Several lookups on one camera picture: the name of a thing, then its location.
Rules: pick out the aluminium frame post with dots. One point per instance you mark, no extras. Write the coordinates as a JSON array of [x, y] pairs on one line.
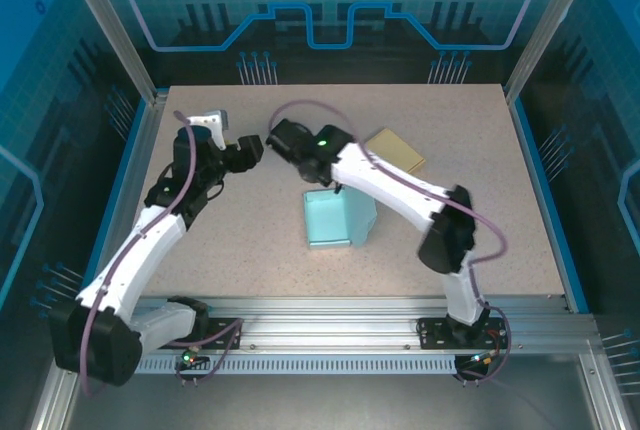
[[114, 25], [550, 25]]

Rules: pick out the wide aluminium frame rail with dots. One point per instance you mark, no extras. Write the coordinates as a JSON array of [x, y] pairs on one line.
[[325, 322]]

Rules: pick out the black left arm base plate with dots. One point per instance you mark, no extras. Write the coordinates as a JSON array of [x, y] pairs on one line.
[[227, 337]]

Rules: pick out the blue table edge strip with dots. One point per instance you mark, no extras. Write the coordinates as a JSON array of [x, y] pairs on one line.
[[533, 150], [131, 150]]

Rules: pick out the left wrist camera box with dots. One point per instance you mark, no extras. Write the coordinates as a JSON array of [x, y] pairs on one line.
[[210, 120]]

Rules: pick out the small circuit board with LED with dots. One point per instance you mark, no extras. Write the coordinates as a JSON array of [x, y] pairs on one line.
[[189, 357], [482, 359]]

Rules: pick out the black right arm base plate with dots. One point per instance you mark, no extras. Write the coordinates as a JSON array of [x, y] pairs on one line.
[[432, 337]]

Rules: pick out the light blue paper box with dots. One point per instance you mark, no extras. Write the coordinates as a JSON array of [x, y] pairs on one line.
[[325, 220]]

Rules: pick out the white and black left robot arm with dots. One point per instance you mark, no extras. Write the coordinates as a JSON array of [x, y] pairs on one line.
[[95, 345]]

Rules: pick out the aluminium lower frame bar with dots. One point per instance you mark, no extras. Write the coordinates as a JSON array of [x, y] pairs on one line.
[[50, 400], [602, 395]]

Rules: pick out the yellow paper box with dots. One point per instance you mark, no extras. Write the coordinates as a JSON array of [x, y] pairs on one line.
[[395, 150]]

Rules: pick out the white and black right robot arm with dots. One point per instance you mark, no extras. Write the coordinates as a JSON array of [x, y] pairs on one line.
[[445, 245]]

